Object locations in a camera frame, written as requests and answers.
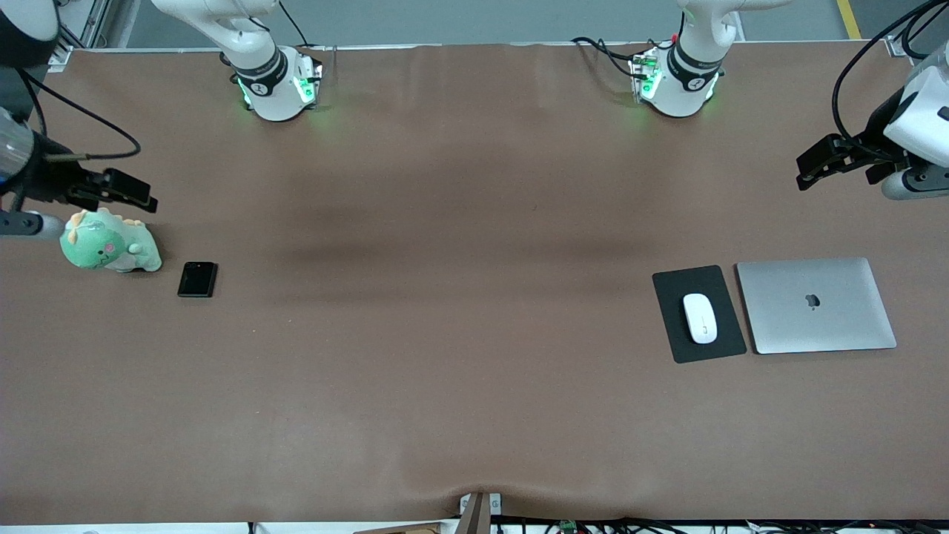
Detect black phone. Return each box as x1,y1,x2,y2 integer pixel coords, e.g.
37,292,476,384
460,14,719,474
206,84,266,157
177,261,219,299

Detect white computer mouse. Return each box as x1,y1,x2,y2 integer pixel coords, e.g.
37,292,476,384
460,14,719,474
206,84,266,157
682,293,719,345

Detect dark grey mouse pad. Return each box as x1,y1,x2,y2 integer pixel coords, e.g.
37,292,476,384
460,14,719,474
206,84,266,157
652,265,748,364

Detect green dinosaur plush toy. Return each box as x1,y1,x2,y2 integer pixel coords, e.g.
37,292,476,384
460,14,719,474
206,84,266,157
59,208,162,274

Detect silver closed laptop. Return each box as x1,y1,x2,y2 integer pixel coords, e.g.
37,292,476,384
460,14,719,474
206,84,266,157
736,257,898,355

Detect brown table cover mat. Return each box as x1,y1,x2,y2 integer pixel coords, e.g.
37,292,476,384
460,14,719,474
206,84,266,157
0,41,949,524

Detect aluminium frame profile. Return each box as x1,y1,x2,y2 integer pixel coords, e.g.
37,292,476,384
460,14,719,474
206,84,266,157
44,0,142,71
884,0,949,59

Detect black right arm base cable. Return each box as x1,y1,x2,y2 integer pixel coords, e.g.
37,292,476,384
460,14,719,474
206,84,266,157
278,0,336,75

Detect black arm base cable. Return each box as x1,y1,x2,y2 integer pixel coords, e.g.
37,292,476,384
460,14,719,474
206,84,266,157
571,36,640,79
278,0,336,75

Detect black left arm base cable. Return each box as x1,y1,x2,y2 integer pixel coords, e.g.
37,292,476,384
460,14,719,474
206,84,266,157
571,36,640,79

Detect metal table edge bracket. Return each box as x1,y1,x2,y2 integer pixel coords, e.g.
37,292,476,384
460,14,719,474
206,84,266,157
459,492,503,534

